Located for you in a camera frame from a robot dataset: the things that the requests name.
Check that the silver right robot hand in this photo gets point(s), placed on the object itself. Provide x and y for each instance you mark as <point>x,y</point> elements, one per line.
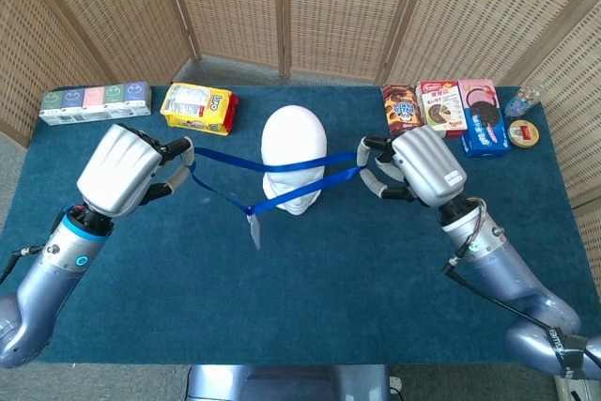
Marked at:
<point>427,161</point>

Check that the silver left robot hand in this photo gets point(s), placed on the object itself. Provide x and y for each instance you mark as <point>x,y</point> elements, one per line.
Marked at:
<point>117,166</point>

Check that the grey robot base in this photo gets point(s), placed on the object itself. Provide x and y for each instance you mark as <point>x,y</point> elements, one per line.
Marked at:
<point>291,384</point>

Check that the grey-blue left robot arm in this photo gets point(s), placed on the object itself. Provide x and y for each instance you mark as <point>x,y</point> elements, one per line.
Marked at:
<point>51,279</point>

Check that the white mannequin head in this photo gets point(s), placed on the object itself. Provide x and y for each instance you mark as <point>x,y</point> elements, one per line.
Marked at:
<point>293,128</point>

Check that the cream red wafer box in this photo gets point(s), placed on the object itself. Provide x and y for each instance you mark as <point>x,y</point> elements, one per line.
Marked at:
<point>441,107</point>

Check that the brown chocolate cookie pack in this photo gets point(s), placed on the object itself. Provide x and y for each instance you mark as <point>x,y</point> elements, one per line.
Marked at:
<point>400,112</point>

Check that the blue pink Oreo box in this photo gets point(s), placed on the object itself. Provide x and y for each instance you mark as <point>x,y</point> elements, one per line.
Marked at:
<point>483,128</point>

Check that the multicolour smiley tissue pack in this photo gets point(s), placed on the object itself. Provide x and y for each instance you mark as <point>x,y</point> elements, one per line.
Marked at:
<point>94,103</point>

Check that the yellow Lipo biscuit bag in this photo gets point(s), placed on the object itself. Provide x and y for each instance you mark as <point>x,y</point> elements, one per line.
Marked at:
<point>197,107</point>

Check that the round red gold tin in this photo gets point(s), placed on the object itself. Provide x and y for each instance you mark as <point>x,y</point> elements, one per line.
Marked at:
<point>523,134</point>

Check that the wicker folding screen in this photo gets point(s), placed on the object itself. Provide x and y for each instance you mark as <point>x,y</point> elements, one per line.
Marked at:
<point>328,6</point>

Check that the teal carpet table cover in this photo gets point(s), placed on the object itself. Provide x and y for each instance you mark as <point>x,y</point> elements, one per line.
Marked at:
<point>282,302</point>

